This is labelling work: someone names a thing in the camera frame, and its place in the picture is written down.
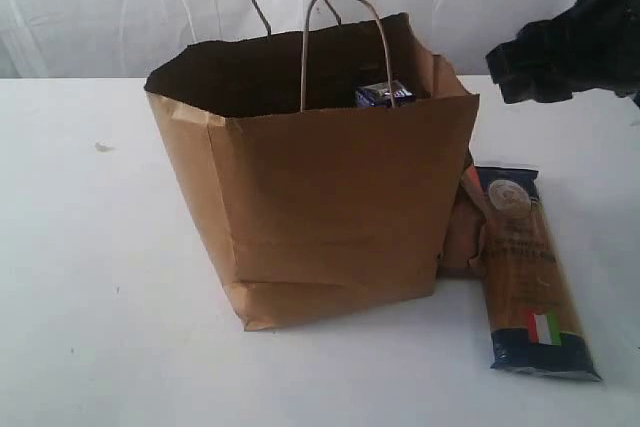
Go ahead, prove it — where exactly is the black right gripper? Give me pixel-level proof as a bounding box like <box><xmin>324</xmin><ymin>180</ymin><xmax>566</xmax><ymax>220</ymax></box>
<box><xmin>485</xmin><ymin>0</ymin><xmax>639</xmax><ymax>104</ymax></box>

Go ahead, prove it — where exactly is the blue and white milk carton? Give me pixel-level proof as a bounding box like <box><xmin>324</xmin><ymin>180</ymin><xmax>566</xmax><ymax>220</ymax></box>
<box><xmin>355</xmin><ymin>80</ymin><xmax>416</xmax><ymax>107</ymax></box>

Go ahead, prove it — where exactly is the brown pouch with orange label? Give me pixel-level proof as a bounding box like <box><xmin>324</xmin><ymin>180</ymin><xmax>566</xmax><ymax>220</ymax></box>
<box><xmin>437</xmin><ymin>152</ymin><xmax>488</xmax><ymax>279</ymax></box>

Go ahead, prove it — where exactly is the spaghetti packet with Italian flag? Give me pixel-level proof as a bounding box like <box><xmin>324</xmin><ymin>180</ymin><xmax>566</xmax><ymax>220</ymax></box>
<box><xmin>477</xmin><ymin>166</ymin><xmax>601</xmax><ymax>382</ymax></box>

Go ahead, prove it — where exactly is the brown paper shopping bag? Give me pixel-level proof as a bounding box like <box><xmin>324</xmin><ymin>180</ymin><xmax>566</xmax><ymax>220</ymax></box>
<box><xmin>144</xmin><ymin>13</ymin><xmax>479</xmax><ymax>331</ymax></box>

